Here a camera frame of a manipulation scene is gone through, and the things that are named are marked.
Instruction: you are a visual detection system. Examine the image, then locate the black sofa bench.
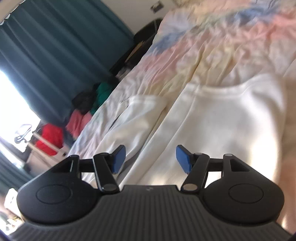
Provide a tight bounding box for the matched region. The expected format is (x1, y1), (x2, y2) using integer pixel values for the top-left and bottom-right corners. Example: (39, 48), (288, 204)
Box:
(110, 18), (163, 75)

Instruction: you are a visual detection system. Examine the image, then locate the red cloth on rack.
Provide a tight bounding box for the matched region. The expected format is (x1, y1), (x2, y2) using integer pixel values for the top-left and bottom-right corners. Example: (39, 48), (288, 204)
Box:
(35, 123), (63, 156)

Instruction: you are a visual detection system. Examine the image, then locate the pink folded garment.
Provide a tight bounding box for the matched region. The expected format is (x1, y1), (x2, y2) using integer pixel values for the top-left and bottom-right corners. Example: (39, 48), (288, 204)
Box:
(66, 109), (92, 140)

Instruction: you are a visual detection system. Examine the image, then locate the metal wall socket plate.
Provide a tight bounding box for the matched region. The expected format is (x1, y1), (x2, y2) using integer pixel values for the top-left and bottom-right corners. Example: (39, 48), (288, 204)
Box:
(150, 1), (164, 13)

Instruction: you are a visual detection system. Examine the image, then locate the green garment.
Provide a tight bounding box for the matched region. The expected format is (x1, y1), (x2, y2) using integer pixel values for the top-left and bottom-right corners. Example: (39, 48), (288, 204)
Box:
(90, 82), (117, 115)

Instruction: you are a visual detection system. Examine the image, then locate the pastel tie-dye bed sheet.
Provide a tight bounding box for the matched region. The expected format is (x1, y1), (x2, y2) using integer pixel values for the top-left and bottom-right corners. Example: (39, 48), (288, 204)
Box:
(70, 1), (295, 188)

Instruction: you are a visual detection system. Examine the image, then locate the cream white sweatshirt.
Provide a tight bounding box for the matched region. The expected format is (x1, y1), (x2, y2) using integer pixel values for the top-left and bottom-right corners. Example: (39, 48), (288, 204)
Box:
(93, 74), (287, 186)

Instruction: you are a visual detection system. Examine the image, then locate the teal window curtain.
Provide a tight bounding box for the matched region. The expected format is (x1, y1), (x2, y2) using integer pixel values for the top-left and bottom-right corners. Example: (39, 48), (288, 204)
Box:
(0, 0), (135, 193)

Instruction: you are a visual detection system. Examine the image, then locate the black garment pile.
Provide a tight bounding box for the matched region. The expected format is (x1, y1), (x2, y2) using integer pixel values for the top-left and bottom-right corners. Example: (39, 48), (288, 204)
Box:
(72, 83), (100, 114)

